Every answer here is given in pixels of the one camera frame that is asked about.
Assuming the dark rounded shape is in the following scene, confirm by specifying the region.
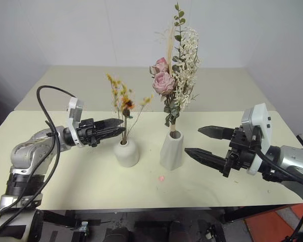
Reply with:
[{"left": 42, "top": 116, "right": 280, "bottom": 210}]
[{"left": 106, "top": 226, "right": 129, "bottom": 242}]

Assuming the pink rose bouquet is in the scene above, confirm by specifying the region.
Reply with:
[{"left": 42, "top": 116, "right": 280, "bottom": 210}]
[{"left": 149, "top": 2, "right": 201, "bottom": 138}]

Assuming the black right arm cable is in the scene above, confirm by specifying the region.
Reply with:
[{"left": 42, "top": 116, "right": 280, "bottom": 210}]
[{"left": 252, "top": 147, "right": 303, "bottom": 190}]

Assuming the black table frame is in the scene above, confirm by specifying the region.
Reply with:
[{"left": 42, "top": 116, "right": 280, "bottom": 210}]
[{"left": 37, "top": 203, "right": 296, "bottom": 229}]

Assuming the round white vase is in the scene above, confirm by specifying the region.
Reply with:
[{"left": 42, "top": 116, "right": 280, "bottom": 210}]
[{"left": 113, "top": 139, "right": 140, "bottom": 168}]

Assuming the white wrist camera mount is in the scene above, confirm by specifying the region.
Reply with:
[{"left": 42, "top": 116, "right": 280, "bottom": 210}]
[
  {"left": 241, "top": 102, "right": 272, "bottom": 176},
  {"left": 66, "top": 96, "right": 86, "bottom": 148}
]

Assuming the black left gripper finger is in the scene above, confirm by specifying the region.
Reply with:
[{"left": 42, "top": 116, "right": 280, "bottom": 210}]
[
  {"left": 96, "top": 127, "right": 127, "bottom": 141},
  {"left": 94, "top": 117, "right": 124, "bottom": 130}
]

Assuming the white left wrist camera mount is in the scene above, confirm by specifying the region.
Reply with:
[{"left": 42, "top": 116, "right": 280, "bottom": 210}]
[{"left": 66, "top": 96, "right": 86, "bottom": 148}]

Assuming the yellow orange dried flower bouquet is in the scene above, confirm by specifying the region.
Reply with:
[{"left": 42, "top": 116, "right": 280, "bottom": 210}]
[{"left": 106, "top": 73, "right": 155, "bottom": 147}]

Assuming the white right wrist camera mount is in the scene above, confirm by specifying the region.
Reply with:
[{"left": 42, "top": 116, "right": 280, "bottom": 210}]
[{"left": 241, "top": 102, "right": 272, "bottom": 176}]

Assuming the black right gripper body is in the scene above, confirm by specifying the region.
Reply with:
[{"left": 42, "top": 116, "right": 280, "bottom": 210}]
[{"left": 222, "top": 126, "right": 264, "bottom": 177}]

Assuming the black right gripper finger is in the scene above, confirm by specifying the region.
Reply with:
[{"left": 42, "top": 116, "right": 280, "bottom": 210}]
[
  {"left": 197, "top": 125, "right": 235, "bottom": 141},
  {"left": 184, "top": 147, "right": 229, "bottom": 173}
]

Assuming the orange floor mat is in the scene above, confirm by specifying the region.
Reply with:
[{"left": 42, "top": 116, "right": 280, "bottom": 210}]
[{"left": 243, "top": 201, "right": 303, "bottom": 242}]

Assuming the tall tapered white vase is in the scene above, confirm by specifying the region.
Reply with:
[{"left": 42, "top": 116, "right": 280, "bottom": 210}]
[{"left": 159, "top": 131, "right": 185, "bottom": 171}]

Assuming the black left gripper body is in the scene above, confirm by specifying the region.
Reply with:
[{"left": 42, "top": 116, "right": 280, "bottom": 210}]
[{"left": 75, "top": 117, "right": 101, "bottom": 148}]

